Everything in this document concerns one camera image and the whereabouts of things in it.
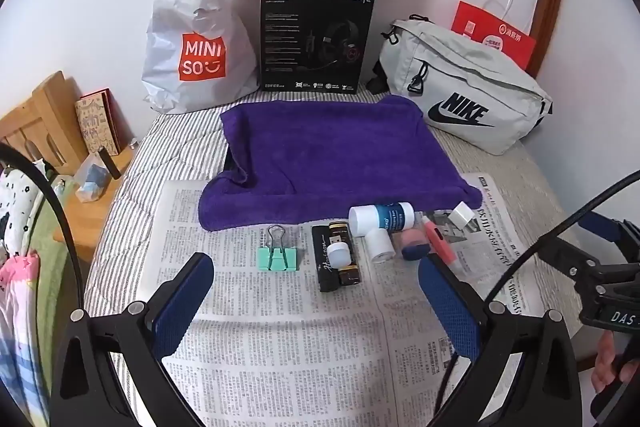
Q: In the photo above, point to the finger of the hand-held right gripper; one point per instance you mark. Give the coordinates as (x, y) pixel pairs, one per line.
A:
(575, 254)
(597, 222)

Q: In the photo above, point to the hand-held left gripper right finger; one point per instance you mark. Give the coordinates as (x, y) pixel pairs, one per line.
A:
(450, 307)

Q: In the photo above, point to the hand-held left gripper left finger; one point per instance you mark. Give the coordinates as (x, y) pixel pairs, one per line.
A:
(182, 307)

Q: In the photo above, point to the pink pen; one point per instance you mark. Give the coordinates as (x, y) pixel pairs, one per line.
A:
(437, 239)

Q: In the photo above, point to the pink navy small container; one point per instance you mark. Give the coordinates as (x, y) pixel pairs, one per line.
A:
(412, 243)

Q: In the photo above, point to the white tape roll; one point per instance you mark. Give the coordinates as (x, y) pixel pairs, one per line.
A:
(380, 247)

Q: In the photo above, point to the white charger plug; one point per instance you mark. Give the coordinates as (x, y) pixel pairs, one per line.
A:
(460, 214)

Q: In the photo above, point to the brown small box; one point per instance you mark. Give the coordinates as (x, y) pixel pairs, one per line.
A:
(351, 276)

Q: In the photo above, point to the green binder clip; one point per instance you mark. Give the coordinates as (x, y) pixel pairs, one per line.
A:
(277, 259)

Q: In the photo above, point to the large white blue bottle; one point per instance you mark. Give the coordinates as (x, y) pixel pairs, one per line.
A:
(385, 217)

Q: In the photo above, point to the small white jar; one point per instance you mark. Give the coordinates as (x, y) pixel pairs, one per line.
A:
(338, 254)

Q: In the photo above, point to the black small box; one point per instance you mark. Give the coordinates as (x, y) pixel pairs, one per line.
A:
(322, 272)

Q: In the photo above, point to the person's right hand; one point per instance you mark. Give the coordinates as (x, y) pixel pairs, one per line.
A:
(607, 359)

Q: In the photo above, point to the newspaper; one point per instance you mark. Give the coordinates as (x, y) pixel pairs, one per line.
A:
(280, 357)

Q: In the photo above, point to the wooden nightstand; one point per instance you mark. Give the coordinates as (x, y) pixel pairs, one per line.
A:
(95, 232)

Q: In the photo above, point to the green blanket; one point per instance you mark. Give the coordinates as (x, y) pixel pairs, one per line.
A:
(50, 257)

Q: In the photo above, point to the clear bag with blue items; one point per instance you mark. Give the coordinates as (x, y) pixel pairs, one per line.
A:
(92, 182)

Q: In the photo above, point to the pink printed cloth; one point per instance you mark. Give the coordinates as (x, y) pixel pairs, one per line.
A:
(20, 307)

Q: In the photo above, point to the black stick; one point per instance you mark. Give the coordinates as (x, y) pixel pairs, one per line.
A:
(107, 162)

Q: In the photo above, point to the grey waist bag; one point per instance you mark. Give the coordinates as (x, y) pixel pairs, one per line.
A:
(480, 72)

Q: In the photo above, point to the polka dot white cloth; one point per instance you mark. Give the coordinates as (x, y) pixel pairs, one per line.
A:
(20, 207)

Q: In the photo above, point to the red book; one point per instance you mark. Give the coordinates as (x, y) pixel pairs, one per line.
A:
(114, 117)

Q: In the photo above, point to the purple towel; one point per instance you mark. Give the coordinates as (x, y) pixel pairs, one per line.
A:
(325, 147)

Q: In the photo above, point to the patterned notebook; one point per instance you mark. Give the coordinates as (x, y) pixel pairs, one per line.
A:
(97, 122)

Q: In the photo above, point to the white plastic shopping bag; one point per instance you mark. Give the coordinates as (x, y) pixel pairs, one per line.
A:
(165, 47)

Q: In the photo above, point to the black headset box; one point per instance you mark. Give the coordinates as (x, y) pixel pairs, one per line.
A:
(280, 57)

